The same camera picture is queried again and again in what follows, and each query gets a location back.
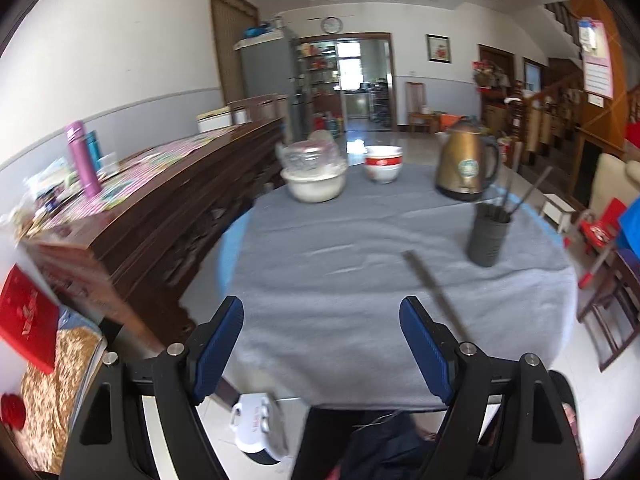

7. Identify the blue table cover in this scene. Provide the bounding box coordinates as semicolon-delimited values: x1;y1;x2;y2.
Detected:
218;180;563;306

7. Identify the grey tablecloth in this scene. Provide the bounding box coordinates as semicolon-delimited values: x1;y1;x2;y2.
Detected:
222;162;578;408

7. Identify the white box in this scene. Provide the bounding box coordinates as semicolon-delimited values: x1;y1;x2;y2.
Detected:
196;109;235;135

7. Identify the carved wooden chair back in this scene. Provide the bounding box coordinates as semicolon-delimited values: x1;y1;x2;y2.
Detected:
227;93;288;123

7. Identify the red round object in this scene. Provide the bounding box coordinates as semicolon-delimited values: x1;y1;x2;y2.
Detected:
0;392;27;431

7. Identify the grey perforated chopstick holder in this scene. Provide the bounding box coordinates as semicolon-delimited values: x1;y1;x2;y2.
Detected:
466;201;512;268

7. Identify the blue cloth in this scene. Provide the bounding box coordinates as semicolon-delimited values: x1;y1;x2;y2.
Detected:
617;200;640;256

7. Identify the pink wall calendar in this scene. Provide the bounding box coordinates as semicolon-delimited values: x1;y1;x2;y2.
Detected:
576;18;615;100

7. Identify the purple thermos bottle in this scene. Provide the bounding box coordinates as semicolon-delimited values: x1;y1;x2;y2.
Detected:
65;121;102;198

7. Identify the wooden staircase railing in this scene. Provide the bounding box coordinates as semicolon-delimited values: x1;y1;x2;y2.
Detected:
502;80;586;166

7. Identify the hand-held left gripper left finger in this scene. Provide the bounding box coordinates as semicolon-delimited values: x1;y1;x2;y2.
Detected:
59;295;245;480

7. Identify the brown curtained door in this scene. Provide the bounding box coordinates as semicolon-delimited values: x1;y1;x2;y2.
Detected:
208;0;261;106

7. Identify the red and white bowl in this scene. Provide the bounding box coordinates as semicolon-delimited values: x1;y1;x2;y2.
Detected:
363;155;403;184
364;145;404;161

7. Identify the colourful printed sheet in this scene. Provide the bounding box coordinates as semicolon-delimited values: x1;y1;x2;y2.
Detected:
47;127;238;226

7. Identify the gold patterned mat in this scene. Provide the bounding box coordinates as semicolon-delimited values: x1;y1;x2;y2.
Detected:
5;310;108;476

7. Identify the person's floral padded jacket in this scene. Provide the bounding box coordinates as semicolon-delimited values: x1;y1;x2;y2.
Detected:
560;400;581;456

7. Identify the white electric heater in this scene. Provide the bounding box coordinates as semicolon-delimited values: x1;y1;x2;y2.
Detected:
229;392;291;465

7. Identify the shelf with bottles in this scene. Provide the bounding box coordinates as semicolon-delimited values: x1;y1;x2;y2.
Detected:
298;42;341;96

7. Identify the dark wooden chair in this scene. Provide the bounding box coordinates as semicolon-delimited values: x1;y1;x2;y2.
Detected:
576;247;640;372

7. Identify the framed wall picture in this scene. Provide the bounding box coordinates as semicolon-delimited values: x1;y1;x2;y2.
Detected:
425;34;452;64

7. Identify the dark carved wooden sideboard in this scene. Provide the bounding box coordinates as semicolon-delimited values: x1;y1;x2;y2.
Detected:
20;117;288;356

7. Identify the grey refrigerator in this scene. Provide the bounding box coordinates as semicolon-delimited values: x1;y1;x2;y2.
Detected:
235;30;313;143

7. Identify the blue bottle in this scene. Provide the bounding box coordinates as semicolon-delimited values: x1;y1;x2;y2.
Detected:
85;131;108;176

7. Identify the pile of packets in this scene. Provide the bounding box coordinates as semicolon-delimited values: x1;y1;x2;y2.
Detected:
0;157;81;241

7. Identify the bronze electric kettle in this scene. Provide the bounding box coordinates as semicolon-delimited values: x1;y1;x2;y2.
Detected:
434;117;501;202

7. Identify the large white bowl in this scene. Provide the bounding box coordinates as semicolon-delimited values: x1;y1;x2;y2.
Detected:
280;164;348;204

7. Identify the small white stool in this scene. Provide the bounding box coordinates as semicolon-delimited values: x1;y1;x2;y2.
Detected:
540;192;574;233

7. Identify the tall-backed wooden chair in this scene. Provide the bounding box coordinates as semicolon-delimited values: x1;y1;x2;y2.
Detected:
404;81;432;134

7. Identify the cream armchair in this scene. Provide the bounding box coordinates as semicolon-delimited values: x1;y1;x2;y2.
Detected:
587;152;640;221

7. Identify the red child chair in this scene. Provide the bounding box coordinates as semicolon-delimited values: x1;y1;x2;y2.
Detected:
565;197;628;288

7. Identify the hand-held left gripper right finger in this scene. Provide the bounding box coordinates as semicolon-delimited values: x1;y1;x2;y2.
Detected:
399;296;586;480

